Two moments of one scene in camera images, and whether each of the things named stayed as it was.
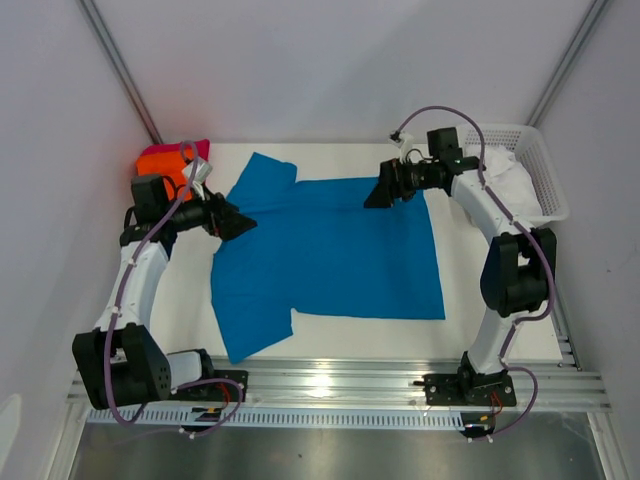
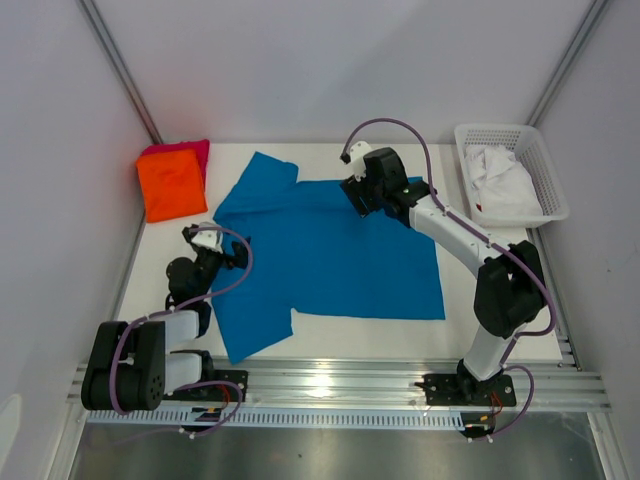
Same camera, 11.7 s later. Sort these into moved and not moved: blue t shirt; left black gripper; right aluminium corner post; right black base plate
Moved: left black gripper
Not moved: right black base plate; blue t shirt; right aluminium corner post
